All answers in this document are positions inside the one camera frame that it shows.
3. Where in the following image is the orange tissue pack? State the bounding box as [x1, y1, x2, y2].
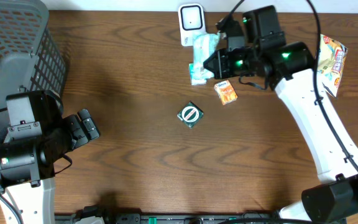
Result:
[214, 80, 237, 105]

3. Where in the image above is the large white snack bag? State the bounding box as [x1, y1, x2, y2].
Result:
[318, 34, 348, 98]

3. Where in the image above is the grey plastic mesh basket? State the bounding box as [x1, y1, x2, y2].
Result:
[0, 0, 67, 141]

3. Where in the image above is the small teal tissue pack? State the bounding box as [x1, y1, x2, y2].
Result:
[188, 63, 207, 86]

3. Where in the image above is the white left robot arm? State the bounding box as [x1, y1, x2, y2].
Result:
[0, 109, 100, 223]

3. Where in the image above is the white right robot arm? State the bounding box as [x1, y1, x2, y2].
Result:
[203, 6, 358, 223]

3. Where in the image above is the white barcode scanner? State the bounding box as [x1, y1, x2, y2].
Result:
[178, 3, 206, 47]

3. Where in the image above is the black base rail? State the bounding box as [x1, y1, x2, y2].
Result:
[55, 205, 274, 224]

